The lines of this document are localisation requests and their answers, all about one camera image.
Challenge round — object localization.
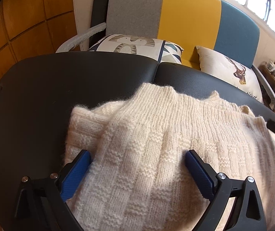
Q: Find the cream knitted sweater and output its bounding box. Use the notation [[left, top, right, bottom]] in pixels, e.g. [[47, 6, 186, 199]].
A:
[[64, 84, 275, 230]]

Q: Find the white deer print pillow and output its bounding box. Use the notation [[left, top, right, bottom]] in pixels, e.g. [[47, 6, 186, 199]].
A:
[[196, 46, 263, 103]]

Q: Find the grey yellow blue sofa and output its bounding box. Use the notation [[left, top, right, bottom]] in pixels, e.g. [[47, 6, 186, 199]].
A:
[[58, 0, 275, 112]]

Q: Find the white patterned pillow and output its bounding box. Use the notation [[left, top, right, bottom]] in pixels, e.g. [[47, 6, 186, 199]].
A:
[[88, 34, 183, 64]]

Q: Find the wooden wardrobe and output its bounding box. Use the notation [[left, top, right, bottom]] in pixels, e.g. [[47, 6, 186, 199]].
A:
[[0, 0, 77, 79]]

